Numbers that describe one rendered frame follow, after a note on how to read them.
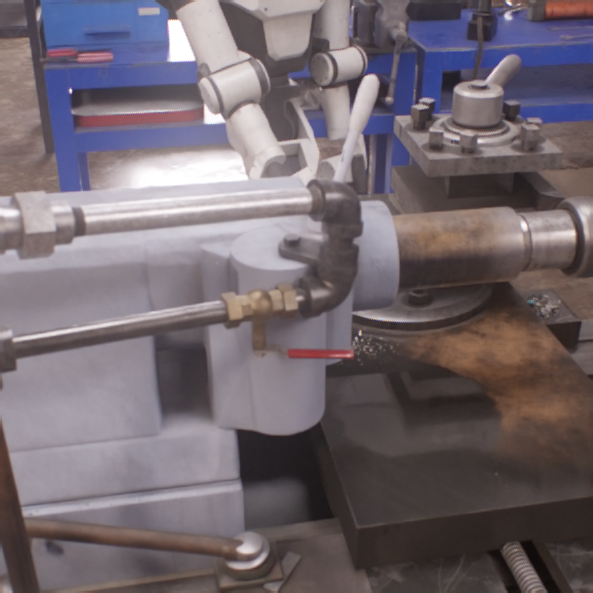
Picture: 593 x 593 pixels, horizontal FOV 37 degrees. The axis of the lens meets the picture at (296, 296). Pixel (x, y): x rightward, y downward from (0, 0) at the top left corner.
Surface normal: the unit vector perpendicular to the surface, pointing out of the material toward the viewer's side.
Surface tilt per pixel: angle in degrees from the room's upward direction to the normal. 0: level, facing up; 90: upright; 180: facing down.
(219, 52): 65
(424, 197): 0
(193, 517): 90
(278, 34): 88
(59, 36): 90
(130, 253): 61
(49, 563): 90
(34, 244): 101
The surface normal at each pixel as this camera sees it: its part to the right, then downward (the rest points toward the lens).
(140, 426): 0.17, 0.08
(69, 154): 0.18, 0.48
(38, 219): 0.47, -0.15
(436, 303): 0.00, -0.87
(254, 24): -0.04, 0.57
